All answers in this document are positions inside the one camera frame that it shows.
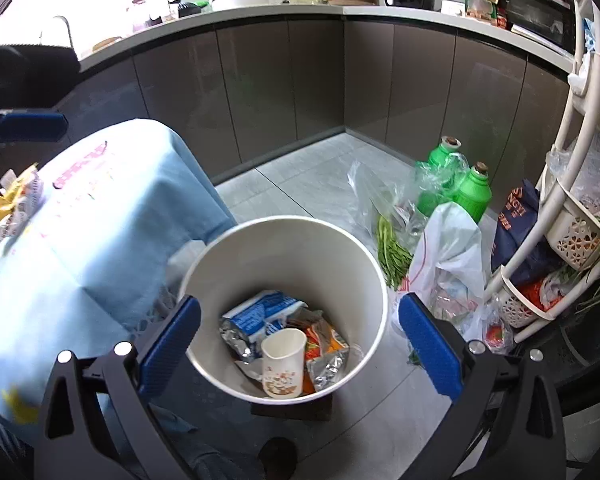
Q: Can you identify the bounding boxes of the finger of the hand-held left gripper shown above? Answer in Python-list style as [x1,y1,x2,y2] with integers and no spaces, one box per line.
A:
[0,45,82,111]
[0,111,70,147]

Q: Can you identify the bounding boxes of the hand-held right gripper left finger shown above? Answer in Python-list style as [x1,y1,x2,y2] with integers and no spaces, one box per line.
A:
[32,296,203,480]

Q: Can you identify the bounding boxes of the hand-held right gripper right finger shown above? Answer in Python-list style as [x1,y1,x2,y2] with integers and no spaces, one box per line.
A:
[398,292,568,480]

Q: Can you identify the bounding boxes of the blue white packet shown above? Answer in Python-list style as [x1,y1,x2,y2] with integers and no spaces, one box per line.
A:
[221,290,311,341]

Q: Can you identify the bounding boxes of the orange snack bag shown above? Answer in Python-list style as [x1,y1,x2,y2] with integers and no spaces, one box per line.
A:
[287,310,351,393]

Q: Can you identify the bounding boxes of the white printed paper cup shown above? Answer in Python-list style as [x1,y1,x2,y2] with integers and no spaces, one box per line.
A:
[261,328,308,400]

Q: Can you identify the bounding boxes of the white paper bucket bin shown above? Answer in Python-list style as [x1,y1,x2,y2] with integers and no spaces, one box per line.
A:
[177,215,388,406]

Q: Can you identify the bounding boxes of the yellow white crumpled wrapper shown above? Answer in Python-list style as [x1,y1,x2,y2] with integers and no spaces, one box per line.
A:
[0,162,46,241]

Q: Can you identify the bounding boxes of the white plastic bag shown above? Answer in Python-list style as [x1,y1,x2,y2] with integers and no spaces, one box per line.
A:
[395,202,488,341]

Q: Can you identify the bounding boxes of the person's leg in jeans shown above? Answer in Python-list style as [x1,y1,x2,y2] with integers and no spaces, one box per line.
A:
[150,405,261,480]

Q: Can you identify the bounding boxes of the blue cartoon printed tablecloth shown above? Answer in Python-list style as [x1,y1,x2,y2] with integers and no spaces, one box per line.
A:
[0,118,238,428]

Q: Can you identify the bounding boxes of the navy bag with orange print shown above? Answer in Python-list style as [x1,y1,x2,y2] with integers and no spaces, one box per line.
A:
[490,178,548,286]

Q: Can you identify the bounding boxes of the black shoe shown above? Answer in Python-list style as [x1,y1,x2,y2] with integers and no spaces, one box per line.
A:
[257,437,298,480]

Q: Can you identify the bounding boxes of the green plastic bottle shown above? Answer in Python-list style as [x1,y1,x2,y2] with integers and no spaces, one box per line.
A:
[452,161,493,226]
[415,136,463,218]

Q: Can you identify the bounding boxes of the clear plastic bag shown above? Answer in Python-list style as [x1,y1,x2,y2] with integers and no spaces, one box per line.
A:
[347,152,468,241]

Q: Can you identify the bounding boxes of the dark kitchen cabinets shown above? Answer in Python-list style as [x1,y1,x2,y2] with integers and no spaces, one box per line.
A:
[50,2,578,211]

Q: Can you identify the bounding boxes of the white storage rack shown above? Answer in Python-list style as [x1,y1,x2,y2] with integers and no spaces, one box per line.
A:
[482,0,600,343]

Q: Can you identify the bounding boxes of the black microwave oven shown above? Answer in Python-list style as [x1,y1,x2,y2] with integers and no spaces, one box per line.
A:
[497,0,578,56]

